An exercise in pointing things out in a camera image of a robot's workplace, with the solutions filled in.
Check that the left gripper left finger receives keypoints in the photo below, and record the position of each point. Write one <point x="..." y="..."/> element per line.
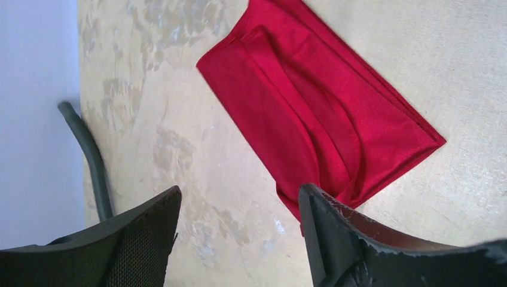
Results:
<point x="130" y="249"/>

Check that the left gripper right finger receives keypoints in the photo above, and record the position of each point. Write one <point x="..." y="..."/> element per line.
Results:
<point x="347" y="248"/>

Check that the red cloth napkin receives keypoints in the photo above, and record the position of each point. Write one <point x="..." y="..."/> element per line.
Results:
<point x="311" y="108"/>

